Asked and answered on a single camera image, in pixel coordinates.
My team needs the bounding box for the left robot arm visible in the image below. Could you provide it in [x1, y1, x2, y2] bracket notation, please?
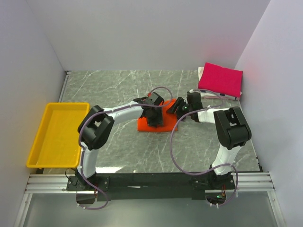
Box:
[76, 92, 164, 190]

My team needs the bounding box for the aluminium frame rail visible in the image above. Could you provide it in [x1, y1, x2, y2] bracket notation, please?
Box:
[25, 172, 275, 194]

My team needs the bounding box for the folded white t shirt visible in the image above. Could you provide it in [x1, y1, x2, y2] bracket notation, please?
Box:
[198, 67, 240, 101]

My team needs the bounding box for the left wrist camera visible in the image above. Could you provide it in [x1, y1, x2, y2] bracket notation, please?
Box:
[145, 92, 164, 105]

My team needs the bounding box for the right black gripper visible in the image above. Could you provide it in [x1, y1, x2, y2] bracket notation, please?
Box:
[166, 97, 192, 121]

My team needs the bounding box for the folded magenta t shirt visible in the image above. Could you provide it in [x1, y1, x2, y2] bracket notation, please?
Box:
[198, 62, 243, 100]

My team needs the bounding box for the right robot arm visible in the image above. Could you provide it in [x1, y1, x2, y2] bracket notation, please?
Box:
[166, 89, 252, 189]

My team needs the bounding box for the yellow plastic tray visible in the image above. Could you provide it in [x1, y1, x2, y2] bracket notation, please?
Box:
[26, 103, 90, 168]

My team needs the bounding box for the orange t shirt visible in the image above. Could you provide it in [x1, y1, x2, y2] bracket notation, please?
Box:
[137, 99, 177, 133]

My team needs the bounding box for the black base beam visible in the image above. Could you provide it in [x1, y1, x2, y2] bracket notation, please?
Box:
[66, 172, 235, 201]

